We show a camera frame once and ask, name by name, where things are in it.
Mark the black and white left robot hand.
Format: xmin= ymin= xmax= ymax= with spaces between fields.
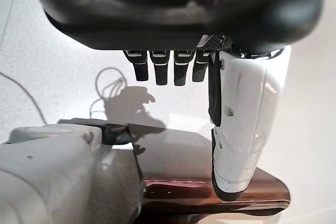
xmin=26 ymin=0 xmax=330 ymax=201

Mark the brown wooden table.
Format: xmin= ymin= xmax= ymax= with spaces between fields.
xmin=128 ymin=122 xmax=292 ymax=224

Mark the thin grey floor cable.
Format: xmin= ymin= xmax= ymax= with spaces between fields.
xmin=0 ymin=72 xmax=48 ymax=125

